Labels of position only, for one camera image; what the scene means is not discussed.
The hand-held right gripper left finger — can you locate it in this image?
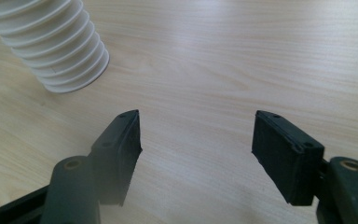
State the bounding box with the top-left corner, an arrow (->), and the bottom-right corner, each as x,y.
88,109 -> 144,207

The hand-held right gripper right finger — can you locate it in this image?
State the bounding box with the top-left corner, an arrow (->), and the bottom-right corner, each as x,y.
251,109 -> 325,207

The stack of white paper cups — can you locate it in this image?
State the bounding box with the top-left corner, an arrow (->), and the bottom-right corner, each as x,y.
0,0 -> 111,94

